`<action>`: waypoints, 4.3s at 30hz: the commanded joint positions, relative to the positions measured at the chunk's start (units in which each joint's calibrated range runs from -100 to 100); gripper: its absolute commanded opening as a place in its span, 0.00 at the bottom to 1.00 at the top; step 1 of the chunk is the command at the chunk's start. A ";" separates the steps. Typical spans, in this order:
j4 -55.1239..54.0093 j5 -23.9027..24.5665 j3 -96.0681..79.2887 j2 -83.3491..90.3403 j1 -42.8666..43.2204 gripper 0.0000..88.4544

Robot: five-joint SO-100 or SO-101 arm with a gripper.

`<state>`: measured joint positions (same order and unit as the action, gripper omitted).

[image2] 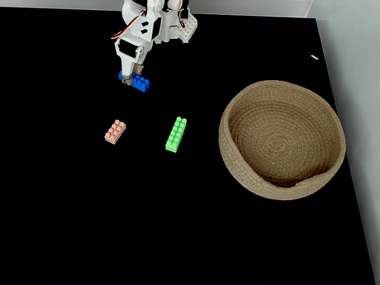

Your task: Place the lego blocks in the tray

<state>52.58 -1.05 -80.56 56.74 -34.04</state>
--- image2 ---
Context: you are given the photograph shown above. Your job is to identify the pink lego block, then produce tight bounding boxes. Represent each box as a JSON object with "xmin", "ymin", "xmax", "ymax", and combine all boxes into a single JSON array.
[{"xmin": 104, "ymin": 119, "xmax": 127, "ymax": 145}]

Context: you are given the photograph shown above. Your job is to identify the woven rope basket tray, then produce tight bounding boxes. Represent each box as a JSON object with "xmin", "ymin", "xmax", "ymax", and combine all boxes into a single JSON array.
[{"xmin": 218, "ymin": 80, "xmax": 347, "ymax": 201}]

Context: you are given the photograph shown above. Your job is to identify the red black wrist cable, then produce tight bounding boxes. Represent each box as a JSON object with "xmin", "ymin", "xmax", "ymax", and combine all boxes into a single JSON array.
[{"xmin": 110, "ymin": 10, "xmax": 148, "ymax": 40}]

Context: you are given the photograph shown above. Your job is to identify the blue lego block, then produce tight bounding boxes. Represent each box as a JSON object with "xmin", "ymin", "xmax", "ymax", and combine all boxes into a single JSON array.
[{"xmin": 118, "ymin": 70, "xmax": 151, "ymax": 93}]

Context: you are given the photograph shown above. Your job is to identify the green lego block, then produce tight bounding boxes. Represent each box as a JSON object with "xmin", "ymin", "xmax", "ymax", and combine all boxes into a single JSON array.
[{"xmin": 165, "ymin": 116, "xmax": 188, "ymax": 154}]

